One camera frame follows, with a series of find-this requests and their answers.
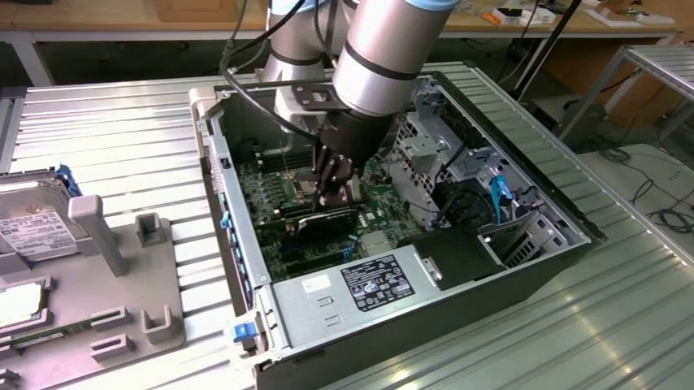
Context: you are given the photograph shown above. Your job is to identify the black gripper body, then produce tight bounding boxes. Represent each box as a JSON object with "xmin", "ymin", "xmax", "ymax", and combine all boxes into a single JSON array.
[{"xmin": 318, "ymin": 108, "xmax": 398, "ymax": 164}]

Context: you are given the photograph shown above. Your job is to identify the green graphics card black fan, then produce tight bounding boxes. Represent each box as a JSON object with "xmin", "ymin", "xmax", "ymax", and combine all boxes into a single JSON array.
[{"xmin": 258, "ymin": 204, "xmax": 364, "ymax": 247}]

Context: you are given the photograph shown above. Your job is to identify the metal socket cover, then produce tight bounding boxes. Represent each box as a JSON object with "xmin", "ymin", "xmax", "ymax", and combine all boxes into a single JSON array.
[{"xmin": 345, "ymin": 172, "xmax": 366, "ymax": 204}]

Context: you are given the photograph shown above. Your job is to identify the black RAM slot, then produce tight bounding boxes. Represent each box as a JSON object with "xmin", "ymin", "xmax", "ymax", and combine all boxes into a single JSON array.
[
  {"xmin": 260, "ymin": 144, "xmax": 316, "ymax": 157},
  {"xmin": 261, "ymin": 152, "xmax": 316, "ymax": 165},
  {"xmin": 260, "ymin": 148, "xmax": 316, "ymax": 161},
  {"xmin": 262, "ymin": 156, "xmax": 316, "ymax": 170}
]

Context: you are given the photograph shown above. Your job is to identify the CPU socket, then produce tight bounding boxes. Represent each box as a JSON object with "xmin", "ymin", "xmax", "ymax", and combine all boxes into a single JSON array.
[{"xmin": 290, "ymin": 164, "xmax": 317, "ymax": 202}]

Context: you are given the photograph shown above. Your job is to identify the thin metal locking lever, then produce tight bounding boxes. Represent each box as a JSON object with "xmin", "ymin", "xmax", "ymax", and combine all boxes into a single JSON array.
[{"xmin": 280, "ymin": 139, "xmax": 293, "ymax": 180}]

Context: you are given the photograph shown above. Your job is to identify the green motherboard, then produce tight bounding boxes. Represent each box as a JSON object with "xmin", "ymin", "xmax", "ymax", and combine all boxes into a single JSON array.
[{"xmin": 236, "ymin": 140, "xmax": 430, "ymax": 285}]

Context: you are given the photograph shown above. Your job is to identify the silver metal disk bay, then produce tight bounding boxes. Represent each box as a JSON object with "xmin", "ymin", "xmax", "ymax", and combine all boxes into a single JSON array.
[{"xmin": 388, "ymin": 109, "xmax": 489, "ymax": 228}]

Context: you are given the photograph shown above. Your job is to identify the silver chipset heat sink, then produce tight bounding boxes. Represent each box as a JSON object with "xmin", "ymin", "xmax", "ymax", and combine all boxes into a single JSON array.
[{"xmin": 361, "ymin": 233, "xmax": 396, "ymax": 255}]

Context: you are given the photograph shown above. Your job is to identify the long black expansion slot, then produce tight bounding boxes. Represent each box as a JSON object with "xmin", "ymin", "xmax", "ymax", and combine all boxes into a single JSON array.
[{"xmin": 286, "ymin": 256, "xmax": 352, "ymax": 280}]

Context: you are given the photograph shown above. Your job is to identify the black plastic air shroud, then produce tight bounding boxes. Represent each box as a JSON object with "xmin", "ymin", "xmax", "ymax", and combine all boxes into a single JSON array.
[{"xmin": 400, "ymin": 224, "xmax": 509, "ymax": 292}]

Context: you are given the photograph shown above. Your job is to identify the silver power supply unit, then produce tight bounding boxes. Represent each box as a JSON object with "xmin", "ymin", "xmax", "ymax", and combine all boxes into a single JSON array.
[{"xmin": 273, "ymin": 244, "xmax": 446, "ymax": 350}]

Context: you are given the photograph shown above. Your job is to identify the wooden workbench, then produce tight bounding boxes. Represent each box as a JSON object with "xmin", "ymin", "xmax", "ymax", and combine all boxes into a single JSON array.
[{"xmin": 0, "ymin": 0, "xmax": 684, "ymax": 89}]

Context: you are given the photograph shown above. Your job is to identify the orange white small box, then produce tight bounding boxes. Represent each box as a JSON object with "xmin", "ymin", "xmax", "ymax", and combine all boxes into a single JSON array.
[{"xmin": 481, "ymin": 10, "xmax": 512, "ymax": 28}]

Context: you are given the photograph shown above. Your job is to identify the black box on floor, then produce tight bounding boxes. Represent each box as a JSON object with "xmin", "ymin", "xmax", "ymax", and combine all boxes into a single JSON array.
[{"xmin": 529, "ymin": 96, "xmax": 609, "ymax": 143}]

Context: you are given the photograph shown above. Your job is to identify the black open PC case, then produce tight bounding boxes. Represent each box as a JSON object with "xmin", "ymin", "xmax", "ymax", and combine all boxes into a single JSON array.
[{"xmin": 189, "ymin": 71, "xmax": 608, "ymax": 390}]

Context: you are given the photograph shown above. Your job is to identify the black pole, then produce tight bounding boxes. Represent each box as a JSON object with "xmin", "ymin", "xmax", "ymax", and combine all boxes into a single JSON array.
[{"xmin": 512, "ymin": 0, "xmax": 585, "ymax": 101}]

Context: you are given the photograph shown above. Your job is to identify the black white box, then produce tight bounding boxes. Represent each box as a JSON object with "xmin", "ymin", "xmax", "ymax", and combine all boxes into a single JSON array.
[{"xmin": 496, "ymin": 6, "xmax": 559, "ymax": 26}]

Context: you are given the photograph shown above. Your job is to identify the blue plastic disk carrier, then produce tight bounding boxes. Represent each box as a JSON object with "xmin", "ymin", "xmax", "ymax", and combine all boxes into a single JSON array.
[{"xmin": 53, "ymin": 163, "xmax": 83, "ymax": 200}]

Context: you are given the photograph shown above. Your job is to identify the grey parts rack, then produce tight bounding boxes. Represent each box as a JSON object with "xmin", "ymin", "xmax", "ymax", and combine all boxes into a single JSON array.
[{"xmin": 0, "ymin": 194, "xmax": 191, "ymax": 390}]

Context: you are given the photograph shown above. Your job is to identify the silver hard disk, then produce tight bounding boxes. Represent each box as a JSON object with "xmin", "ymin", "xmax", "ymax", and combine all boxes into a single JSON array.
[{"xmin": 0, "ymin": 170, "xmax": 75, "ymax": 261}]

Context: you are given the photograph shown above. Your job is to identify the silver CPU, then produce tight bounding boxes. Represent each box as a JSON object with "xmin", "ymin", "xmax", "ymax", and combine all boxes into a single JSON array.
[{"xmin": 0, "ymin": 284, "xmax": 49, "ymax": 330}]

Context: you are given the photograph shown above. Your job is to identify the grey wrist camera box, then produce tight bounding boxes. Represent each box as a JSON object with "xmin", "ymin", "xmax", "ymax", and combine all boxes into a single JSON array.
[{"xmin": 274, "ymin": 80, "xmax": 352, "ymax": 137}]

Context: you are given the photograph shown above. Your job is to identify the black camera cable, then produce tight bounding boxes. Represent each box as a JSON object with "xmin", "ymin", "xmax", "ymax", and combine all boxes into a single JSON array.
[{"xmin": 220, "ymin": 0, "xmax": 328, "ymax": 141}]

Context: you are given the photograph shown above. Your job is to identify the black wire bundle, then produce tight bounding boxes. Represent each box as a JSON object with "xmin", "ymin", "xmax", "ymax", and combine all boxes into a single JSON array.
[{"xmin": 433, "ymin": 180, "xmax": 493, "ymax": 228}]

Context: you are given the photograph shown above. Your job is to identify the blue disk wire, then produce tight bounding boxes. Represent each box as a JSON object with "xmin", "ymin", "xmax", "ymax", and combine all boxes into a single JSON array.
[{"xmin": 489, "ymin": 174, "xmax": 514, "ymax": 224}]

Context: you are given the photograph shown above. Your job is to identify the grey vented metal bracket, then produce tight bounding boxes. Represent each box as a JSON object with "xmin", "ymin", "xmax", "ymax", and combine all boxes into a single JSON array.
[{"xmin": 477, "ymin": 210, "xmax": 572, "ymax": 270}]

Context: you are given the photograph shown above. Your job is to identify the metal slat table frame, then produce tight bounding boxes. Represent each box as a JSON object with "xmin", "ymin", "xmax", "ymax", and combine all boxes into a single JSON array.
[{"xmin": 559, "ymin": 42, "xmax": 694, "ymax": 141}]

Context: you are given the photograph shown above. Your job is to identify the black floor cables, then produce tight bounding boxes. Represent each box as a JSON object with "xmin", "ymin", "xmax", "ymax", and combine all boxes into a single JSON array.
[{"xmin": 628, "ymin": 160, "xmax": 694, "ymax": 236}]

